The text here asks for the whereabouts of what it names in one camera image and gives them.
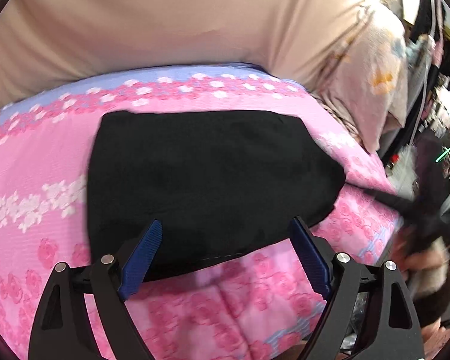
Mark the black pants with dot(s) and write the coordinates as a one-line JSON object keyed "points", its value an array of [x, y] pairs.
{"points": [[222, 184]]}

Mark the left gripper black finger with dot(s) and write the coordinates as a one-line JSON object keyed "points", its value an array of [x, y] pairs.
{"points": [[386, 200]]}

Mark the pink floral bed sheet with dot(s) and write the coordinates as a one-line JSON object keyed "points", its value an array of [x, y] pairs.
{"points": [[255, 307]]}

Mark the person's right hand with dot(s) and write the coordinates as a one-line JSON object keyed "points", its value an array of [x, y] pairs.
{"points": [[434, 257]]}

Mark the pale floral pillow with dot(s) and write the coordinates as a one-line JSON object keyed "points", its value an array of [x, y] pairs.
{"points": [[363, 82]]}

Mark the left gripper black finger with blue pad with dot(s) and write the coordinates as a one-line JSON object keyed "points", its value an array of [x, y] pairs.
{"points": [[369, 313], [61, 327]]}

